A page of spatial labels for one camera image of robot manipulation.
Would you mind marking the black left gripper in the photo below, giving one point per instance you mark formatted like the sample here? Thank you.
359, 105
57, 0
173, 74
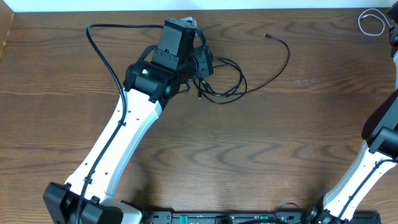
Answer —
203, 61

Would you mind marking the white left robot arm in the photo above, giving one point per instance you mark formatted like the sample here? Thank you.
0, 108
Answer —
87, 196

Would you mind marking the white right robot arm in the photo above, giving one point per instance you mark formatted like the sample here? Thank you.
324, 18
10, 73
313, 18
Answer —
378, 154

